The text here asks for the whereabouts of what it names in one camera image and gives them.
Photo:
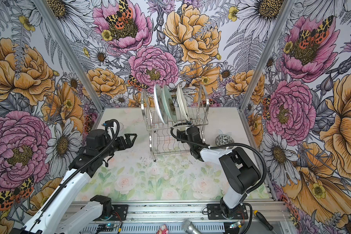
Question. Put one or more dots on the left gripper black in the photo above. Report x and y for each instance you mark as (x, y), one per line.
(129, 144)

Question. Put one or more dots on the silver microphone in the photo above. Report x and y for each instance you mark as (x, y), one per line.
(189, 228)

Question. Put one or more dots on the cream white plate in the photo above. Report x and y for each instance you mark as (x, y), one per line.
(182, 103)

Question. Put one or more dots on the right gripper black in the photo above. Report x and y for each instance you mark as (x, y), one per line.
(183, 134)

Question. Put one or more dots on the mint green plate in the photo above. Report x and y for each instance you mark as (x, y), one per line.
(168, 104)

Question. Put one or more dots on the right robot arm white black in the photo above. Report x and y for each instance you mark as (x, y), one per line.
(244, 167)

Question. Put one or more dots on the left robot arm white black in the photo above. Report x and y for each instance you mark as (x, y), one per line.
(48, 219)

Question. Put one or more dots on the small red pink figure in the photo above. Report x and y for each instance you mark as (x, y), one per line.
(163, 230)

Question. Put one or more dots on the black handled screwdriver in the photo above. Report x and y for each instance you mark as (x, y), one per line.
(263, 220)

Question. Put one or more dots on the aluminium frame rail front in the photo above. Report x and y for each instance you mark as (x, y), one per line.
(194, 210)

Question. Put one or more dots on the green circuit board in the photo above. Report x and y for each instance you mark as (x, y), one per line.
(106, 227)

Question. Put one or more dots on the pink black patterned bowl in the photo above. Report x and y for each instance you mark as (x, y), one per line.
(223, 140)

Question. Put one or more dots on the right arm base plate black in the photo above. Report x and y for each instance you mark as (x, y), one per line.
(220, 212)

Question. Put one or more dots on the watermelon pattern plate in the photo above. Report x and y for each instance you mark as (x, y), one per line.
(159, 103)

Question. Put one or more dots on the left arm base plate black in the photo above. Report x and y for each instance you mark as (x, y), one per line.
(116, 212)

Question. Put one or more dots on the clear glass plate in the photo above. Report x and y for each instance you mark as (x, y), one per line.
(134, 128)

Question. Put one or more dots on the chrome two-tier dish rack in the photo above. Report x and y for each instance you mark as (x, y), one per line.
(160, 140)

